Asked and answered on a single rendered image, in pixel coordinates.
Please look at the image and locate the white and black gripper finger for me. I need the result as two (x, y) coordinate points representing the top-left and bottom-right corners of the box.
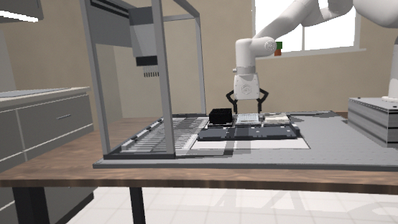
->
(256, 88), (269, 114)
(226, 90), (238, 114)

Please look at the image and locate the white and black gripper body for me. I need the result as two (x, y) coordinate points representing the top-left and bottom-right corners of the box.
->
(234, 73), (260, 100)

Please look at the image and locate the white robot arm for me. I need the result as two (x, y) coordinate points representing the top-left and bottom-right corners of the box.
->
(233, 0), (398, 103)

